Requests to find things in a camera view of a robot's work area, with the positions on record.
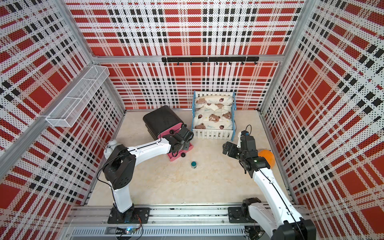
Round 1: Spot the pink bottom drawer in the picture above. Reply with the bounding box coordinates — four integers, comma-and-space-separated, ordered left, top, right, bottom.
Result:
167, 144, 194, 162

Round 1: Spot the black pink drawer cabinet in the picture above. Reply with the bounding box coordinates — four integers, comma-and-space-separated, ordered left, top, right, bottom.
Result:
142, 105, 194, 162

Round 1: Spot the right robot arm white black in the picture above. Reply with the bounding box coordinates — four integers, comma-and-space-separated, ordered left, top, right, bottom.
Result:
223, 131, 317, 240

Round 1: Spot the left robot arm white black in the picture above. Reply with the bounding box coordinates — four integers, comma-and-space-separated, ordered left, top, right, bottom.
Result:
102, 125, 194, 214

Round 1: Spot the orange plush whale toy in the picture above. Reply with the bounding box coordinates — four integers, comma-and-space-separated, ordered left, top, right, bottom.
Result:
259, 150, 276, 169

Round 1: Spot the blue white doll bed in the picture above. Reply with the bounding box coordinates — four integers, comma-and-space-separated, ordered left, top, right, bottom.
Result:
192, 91, 237, 140

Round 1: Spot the bear print blanket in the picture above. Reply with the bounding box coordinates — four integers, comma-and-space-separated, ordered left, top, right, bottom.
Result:
193, 95, 234, 130

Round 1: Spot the white alarm clock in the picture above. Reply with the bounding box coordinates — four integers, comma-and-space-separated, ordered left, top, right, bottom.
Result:
104, 140, 119, 160

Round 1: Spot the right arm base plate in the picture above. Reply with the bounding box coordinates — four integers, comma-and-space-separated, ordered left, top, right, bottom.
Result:
228, 207, 256, 224

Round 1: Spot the black wall hook rail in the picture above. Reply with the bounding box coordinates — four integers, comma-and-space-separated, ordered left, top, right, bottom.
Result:
162, 57, 260, 64

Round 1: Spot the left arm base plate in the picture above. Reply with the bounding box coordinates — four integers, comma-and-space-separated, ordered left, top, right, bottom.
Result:
108, 206, 151, 224

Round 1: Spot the white wire mesh shelf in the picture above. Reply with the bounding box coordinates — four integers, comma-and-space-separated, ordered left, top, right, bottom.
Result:
46, 65, 110, 128

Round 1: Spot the aluminium mounting rail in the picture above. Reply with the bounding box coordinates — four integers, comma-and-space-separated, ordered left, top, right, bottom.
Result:
65, 203, 241, 227

